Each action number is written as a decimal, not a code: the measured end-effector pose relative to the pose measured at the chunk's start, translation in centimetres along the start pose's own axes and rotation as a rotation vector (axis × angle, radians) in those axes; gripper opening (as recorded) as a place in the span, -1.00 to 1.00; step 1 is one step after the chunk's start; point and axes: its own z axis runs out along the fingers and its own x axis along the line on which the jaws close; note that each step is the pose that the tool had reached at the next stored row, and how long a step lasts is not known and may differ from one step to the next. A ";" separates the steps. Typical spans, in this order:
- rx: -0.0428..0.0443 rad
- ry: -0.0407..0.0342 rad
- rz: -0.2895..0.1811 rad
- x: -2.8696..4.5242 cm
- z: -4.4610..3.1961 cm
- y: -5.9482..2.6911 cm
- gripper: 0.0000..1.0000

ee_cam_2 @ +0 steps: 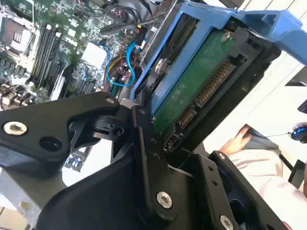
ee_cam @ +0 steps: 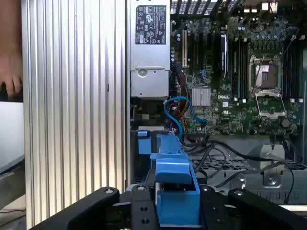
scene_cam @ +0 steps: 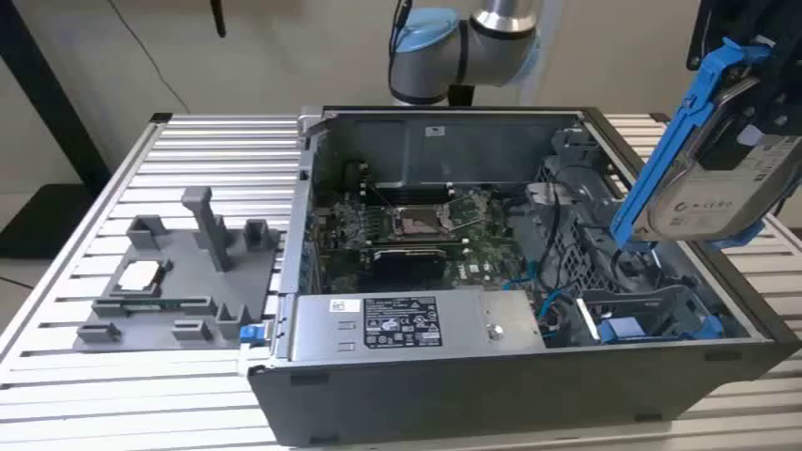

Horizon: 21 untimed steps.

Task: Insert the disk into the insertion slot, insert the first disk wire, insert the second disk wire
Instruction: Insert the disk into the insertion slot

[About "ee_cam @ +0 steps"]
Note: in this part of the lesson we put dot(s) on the silver chipset heatsink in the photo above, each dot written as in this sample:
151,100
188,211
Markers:
201,97

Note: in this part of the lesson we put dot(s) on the silver power supply unit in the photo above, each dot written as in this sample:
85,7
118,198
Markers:
149,76

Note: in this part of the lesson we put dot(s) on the green motherboard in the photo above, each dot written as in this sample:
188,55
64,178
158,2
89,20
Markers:
216,115

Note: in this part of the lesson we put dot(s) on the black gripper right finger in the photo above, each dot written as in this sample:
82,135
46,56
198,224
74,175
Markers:
259,210

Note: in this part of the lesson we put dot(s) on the metal socket cover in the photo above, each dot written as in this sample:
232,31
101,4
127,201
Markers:
271,105

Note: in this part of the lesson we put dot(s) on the black RAM slots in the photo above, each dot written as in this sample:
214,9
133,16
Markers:
239,72

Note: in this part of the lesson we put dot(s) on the round coin battery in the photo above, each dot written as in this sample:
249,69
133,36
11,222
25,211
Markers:
286,123

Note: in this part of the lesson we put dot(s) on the hard disk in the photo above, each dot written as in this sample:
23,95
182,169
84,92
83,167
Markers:
175,167

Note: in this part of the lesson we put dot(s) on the white expansion slot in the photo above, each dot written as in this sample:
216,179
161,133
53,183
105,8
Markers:
184,48

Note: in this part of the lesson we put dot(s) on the blue disk bay latch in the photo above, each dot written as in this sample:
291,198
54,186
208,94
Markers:
143,142

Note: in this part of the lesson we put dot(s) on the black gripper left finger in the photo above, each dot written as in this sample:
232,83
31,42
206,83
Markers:
96,203

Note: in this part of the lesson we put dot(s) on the black open PC case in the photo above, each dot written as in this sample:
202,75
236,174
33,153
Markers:
263,167

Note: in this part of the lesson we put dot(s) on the person's hand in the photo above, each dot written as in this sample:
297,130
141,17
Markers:
10,72

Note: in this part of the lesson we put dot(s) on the CPU socket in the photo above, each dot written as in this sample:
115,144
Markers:
266,74

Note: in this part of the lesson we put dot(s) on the pale grey flat panel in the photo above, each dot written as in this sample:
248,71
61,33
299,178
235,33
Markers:
10,134

